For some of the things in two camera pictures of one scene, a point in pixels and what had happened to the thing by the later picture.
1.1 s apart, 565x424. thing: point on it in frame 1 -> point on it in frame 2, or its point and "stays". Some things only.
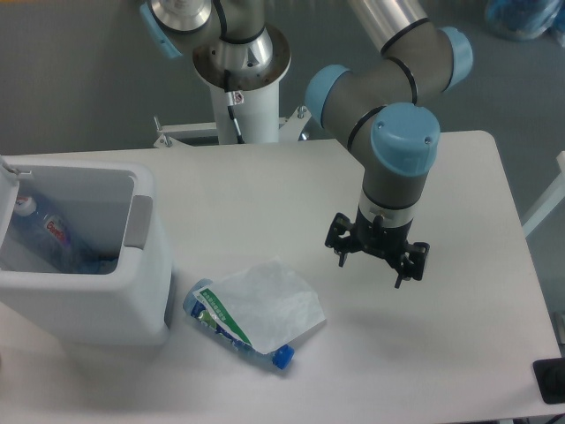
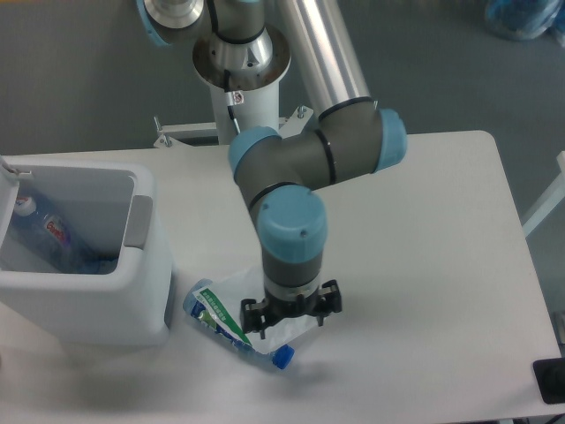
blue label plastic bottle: (281, 357) stays
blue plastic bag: (524, 19) stays
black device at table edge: (550, 377) stays
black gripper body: (390, 241) -> (276, 310)
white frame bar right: (549, 200) stays
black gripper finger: (413, 263) -> (331, 301)
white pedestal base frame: (290, 129) stays
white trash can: (109, 208) stays
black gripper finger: (340, 224) -> (252, 321)
